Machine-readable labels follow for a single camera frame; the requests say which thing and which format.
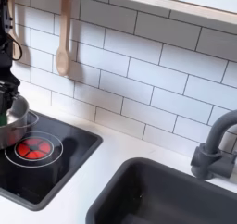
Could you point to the steel pot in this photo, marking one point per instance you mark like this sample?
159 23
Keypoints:
18 132

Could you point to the red stove burner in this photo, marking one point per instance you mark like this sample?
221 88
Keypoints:
33 149

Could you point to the wooden spoon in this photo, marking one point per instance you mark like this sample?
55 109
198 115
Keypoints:
62 61

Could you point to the black toy stove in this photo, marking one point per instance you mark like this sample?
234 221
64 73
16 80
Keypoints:
77 144

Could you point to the white toy microwave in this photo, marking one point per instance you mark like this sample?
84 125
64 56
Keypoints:
185 5

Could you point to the dark grey sink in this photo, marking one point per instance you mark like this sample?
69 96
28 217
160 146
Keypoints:
191 196

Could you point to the grey tap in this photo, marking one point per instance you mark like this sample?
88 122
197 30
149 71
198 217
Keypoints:
213 141

